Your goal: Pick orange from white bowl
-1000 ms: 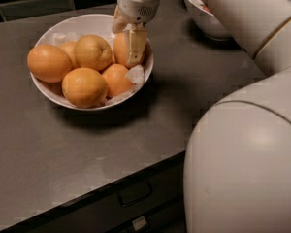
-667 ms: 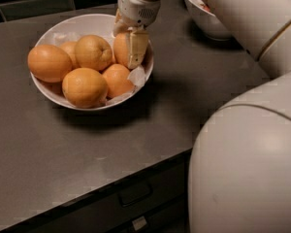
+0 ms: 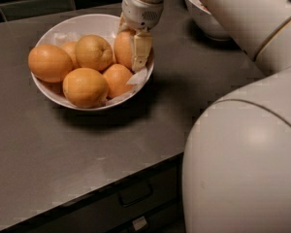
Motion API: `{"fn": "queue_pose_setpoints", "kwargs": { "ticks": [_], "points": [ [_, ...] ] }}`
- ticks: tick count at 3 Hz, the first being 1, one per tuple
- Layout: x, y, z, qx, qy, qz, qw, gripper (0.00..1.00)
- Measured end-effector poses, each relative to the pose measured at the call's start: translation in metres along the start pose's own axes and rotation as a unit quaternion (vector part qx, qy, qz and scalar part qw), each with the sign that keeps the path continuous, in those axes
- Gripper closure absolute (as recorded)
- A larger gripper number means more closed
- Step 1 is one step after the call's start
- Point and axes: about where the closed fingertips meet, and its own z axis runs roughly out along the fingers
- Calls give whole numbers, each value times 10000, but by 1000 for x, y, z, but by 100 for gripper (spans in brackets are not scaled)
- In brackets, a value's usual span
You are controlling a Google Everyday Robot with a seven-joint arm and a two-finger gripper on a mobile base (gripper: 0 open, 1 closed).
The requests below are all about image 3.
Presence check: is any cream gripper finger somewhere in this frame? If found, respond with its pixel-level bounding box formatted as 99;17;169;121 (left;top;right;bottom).
118;14;135;33
132;30;152;73

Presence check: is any hidden back orange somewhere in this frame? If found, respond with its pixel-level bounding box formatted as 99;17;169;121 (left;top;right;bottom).
60;42;80;69

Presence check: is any white paper in orange bowl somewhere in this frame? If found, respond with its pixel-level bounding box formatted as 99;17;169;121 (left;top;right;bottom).
54;31;149;109

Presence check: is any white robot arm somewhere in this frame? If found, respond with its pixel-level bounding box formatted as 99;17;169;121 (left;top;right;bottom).
182;0;291;233

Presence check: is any dark upper drawer front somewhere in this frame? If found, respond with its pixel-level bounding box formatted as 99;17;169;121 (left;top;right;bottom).
0;152;185;233

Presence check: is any white bowl with strawberries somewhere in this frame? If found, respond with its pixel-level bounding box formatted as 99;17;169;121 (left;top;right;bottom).
184;0;230;41

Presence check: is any black drawer handle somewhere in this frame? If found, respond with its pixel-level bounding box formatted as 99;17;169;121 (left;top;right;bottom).
118;182;153;207

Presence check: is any white bowl with oranges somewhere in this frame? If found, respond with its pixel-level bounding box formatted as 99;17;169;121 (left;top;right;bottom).
31;14;154;112

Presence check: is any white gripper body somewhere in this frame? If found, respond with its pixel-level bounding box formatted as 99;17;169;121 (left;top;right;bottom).
121;0;164;30

